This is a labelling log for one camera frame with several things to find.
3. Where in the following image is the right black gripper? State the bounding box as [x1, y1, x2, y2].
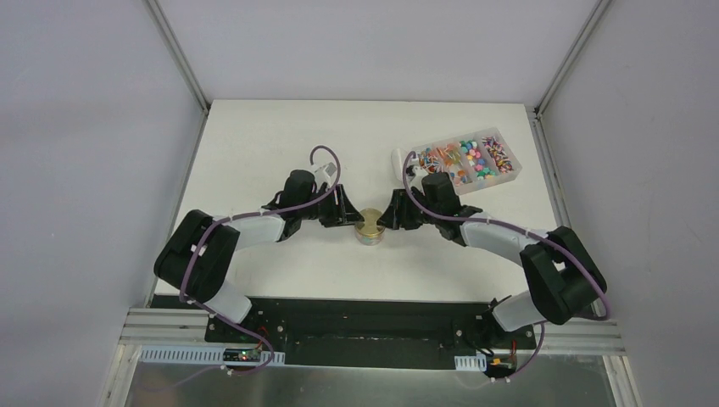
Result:
[377, 188, 441, 230]

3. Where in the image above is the clear plastic jar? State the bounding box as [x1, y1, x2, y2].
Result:
[354, 228, 385, 246]

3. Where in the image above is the clear plastic scoop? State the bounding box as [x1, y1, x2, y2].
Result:
[390, 148, 417, 182]

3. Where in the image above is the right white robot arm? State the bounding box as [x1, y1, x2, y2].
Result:
[378, 173, 607, 348]

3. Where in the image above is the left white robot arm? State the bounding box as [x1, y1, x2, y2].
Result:
[153, 170, 364, 343]

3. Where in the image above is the clear compartment candy box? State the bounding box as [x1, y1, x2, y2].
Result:
[412, 127, 522, 195]

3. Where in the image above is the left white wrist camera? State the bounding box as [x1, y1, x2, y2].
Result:
[312, 162, 337, 187]

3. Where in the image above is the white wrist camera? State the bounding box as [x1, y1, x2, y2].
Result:
[312, 162, 337, 187]
[406, 164, 427, 179]

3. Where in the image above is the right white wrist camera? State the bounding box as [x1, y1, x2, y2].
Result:
[406, 164, 427, 179]

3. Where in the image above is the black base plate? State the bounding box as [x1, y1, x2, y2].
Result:
[204, 293, 538, 371]

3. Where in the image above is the right white cable duct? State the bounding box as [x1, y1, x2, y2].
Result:
[454, 354, 488, 372]

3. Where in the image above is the white cable duct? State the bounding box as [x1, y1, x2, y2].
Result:
[454, 354, 488, 372]
[139, 345, 286, 367]

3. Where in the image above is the left white cable duct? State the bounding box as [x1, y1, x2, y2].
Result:
[139, 345, 286, 367]

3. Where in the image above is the left aluminium frame post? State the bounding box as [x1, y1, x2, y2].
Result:
[142, 0, 211, 116]

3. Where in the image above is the aluminium frame post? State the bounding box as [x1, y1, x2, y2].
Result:
[142, 0, 211, 116]
[534, 0, 614, 118]

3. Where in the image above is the right aluminium frame post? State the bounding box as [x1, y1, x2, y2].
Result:
[534, 0, 614, 118]

